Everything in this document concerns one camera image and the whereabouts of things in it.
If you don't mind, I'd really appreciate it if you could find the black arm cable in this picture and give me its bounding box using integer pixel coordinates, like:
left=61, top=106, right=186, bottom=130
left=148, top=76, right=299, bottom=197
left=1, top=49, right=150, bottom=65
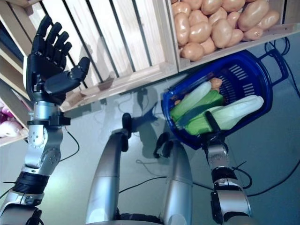
left=60, top=130, right=81, bottom=163
left=232, top=161, right=254, bottom=189

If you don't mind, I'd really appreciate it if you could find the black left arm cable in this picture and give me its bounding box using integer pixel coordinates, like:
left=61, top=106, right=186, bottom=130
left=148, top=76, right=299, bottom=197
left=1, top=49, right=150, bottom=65
left=60, top=130, right=81, bottom=163

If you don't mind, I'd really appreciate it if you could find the purple white turnip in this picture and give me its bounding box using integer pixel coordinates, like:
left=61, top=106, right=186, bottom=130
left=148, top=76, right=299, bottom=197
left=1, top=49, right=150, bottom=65
left=0, top=118, right=22, bottom=138
left=0, top=103, right=12, bottom=120

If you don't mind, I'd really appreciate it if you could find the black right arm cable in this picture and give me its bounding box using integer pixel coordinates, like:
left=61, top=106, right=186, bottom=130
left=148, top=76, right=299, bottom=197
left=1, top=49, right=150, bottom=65
left=232, top=161, right=254, bottom=189

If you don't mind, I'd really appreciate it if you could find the wooden slatted cabbage crate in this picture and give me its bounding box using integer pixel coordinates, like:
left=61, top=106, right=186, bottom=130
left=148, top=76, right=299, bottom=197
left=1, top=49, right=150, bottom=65
left=4, top=0, right=180, bottom=113

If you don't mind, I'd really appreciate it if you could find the black left robot foot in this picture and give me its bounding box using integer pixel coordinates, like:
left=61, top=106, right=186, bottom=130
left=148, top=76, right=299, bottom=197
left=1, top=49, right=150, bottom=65
left=121, top=112, right=133, bottom=138

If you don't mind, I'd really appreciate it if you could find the silver right robot leg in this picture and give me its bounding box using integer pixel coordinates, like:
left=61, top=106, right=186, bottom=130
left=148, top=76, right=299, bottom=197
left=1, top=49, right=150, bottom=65
left=161, top=140, right=194, bottom=225

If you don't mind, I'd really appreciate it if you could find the black robot foot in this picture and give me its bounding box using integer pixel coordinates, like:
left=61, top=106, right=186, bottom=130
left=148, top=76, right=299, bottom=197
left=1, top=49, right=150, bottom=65
left=153, top=132, right=174, bottom=158
left=121, top=112, right=133, bottom=138

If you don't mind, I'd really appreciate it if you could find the black right robot foot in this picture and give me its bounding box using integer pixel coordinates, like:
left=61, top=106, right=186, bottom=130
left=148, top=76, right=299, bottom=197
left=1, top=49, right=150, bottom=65
left=153, top=132, right=174, bottom=158

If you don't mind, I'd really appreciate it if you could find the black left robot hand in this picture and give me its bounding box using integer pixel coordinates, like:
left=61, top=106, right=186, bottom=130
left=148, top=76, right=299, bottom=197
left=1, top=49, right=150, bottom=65
left=23, top=15, right=91, bottom=105

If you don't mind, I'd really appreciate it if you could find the large tan potato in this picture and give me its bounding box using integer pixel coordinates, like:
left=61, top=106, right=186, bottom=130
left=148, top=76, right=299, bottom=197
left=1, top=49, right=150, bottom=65
left=238, top=0, right=270, bottom=32

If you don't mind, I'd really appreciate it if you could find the robot waist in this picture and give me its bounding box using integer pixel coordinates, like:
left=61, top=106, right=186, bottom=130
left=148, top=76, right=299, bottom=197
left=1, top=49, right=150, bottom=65
left=86, top=212, right=165, bottom=225

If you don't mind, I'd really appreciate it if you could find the silver left robot leg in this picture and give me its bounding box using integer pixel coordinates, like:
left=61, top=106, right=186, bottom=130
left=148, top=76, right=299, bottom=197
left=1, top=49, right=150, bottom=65
left=85, top=130, right=129, bottom=225

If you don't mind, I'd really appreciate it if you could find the thin white string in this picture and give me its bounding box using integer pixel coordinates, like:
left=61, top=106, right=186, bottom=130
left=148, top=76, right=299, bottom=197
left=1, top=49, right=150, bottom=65
left=136, top=159, right=157, bottom=175

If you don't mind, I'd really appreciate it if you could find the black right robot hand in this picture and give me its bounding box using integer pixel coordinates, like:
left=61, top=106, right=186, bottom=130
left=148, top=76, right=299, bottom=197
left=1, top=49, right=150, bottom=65
left=203, top=111, right=227, bottom=143

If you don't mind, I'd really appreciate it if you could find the black floor cable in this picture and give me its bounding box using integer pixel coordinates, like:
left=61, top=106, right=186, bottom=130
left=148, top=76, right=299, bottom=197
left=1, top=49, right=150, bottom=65
left=118, top=177, right=167, bottom=195
left=243, top=37, right=300, bottom=197

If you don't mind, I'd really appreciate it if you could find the silver robot leg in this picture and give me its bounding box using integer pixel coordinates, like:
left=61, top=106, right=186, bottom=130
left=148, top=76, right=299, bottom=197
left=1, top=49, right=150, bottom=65
left=161, top=140, right=194, bottom=225
left=85, top=130, right=129, bottom=225

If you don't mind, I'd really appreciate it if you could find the wooden potato crate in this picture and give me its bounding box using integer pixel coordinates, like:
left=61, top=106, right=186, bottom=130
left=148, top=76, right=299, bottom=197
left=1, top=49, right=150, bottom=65
left=164, top=0, right=300, bottom=72

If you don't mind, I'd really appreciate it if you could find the blue plastic shopping basket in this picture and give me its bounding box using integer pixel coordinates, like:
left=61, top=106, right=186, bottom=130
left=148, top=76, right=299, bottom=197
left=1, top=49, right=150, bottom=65
left=161, top=49, right=289, bottom=150

